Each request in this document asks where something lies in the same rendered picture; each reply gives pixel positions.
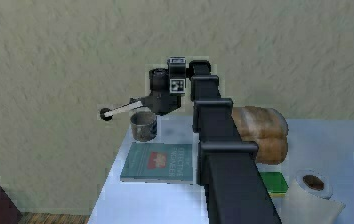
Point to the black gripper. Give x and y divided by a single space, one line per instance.
161 96

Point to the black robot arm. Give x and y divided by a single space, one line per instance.
225 160

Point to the grey mug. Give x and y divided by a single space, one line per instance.
143 126

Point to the teal book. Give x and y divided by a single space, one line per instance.
158 163

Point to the brown bread loaf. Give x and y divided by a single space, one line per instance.
265 136

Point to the green sponge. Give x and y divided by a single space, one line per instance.
274 183

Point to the white paper towel roll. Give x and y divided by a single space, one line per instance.
310 200

